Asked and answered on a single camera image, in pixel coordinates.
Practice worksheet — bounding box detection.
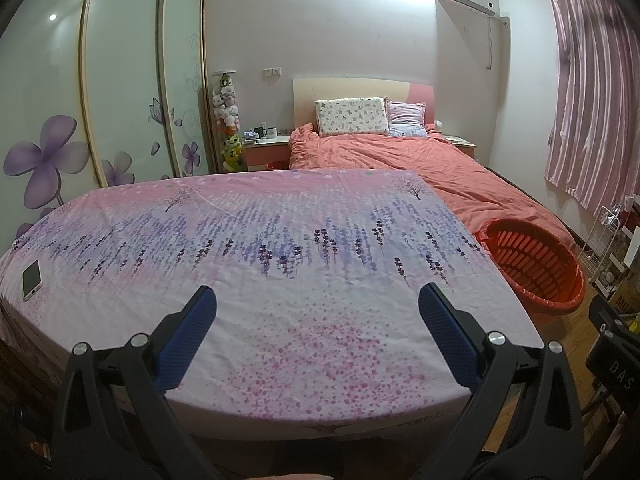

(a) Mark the red duvet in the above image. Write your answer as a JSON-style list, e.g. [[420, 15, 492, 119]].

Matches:
[[287, 122, 576, 256]]

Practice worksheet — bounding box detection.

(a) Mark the cardboard box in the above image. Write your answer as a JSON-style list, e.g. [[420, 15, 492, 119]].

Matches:
[[607, 280, 640, 322]]

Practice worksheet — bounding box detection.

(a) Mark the floral pink tablecloth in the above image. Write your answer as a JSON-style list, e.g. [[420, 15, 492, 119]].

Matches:
[[0, 169, 546, 441]]

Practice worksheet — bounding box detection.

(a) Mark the pink nightstand with mugs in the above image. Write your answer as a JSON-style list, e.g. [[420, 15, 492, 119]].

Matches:
[[243, 135, 292, 171]]

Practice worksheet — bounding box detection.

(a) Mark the pink curtain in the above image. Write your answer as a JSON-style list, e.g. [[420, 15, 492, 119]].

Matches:
[[542, 0, 640, 211]]

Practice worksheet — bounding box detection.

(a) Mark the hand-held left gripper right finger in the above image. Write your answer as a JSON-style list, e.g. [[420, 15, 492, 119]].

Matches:
[[415, 282, 586, 480]]

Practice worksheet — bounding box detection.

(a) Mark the tube of plush toys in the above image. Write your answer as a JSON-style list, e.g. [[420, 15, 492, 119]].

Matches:
[[211, 71, 247, 173]]

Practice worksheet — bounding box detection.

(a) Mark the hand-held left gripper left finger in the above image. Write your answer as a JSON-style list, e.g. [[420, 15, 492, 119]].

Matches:
[[51, 285, 236, 480]]

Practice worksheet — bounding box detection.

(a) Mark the cream pink bed headboard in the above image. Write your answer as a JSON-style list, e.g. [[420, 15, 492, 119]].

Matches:
[[292, 77, 436, 133]]

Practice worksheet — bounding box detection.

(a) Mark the flower print sliding wardrobe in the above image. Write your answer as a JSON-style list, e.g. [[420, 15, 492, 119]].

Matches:
[[0, 0, 216, 241]]

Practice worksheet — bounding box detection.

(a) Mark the floral white pillow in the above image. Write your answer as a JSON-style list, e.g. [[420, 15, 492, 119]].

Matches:
[[315, 97, 390, 137]]

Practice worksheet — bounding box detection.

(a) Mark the white wire rack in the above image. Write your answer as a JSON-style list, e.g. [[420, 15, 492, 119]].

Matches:
[[580, 204, 623, 282]]

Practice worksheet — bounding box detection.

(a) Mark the white shelf cart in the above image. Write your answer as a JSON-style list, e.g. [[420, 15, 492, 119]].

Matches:
[[597, 224, 640, 301]]

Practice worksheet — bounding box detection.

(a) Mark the white smartphone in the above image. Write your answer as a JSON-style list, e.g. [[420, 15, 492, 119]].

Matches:
[[21, 259, 44, 303]]

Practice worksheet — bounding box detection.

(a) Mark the orange plastic laundry basket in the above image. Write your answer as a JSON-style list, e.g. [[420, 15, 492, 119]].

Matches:
[[474, 218, 586, 329]]

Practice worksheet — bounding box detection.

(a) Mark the pink striped pillow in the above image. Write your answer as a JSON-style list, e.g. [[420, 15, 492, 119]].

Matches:
[[385, 101, 430, 138]]

